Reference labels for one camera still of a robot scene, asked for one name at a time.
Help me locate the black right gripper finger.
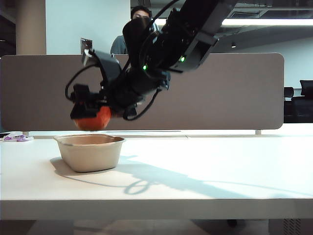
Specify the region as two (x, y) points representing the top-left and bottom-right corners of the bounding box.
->
(110, 107), (124, 119)
(70, 84), (102, 120)

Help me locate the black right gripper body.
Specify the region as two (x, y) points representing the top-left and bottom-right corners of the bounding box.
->
(97, 73), (139, 118)

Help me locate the orange fruit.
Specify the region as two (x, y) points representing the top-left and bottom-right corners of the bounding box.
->
(75, 106), (112, 131)

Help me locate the beige paper lunchbox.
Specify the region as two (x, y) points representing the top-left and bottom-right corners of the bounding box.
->
(53, 134), (126, 173)

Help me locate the purple white packet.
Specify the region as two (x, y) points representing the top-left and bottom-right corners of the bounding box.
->
(0, 131), (34, 142)

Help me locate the person in grey shirt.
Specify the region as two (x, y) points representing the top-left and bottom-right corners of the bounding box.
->
(110, 5), (154, 55)

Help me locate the beige round pillar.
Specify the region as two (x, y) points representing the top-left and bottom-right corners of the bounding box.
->
(15, 0), (46, 56)

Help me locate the grey fabric desk divider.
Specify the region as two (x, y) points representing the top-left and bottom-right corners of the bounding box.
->
(0, 53), (285, 133)

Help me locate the black background desk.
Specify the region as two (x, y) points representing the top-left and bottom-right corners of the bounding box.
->
(283, 96), (313, 124)

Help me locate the large black office chair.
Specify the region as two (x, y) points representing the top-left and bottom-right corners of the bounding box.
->
(299, 80), (313, 97)

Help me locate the grey vent grille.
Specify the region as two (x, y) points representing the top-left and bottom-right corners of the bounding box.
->
(282, 218), (302, 235)

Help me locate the black looped camera cable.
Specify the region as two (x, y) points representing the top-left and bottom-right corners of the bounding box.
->
(65, 64), (100, 103)

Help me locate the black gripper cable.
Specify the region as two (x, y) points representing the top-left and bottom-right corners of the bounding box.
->
(123, 87), (160, 121)

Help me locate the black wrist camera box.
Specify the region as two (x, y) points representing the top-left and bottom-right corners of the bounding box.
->
(82, 48), (121, 83)

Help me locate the silver wall plate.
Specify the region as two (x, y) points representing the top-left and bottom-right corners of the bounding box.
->
(79, 37), (93, 55)

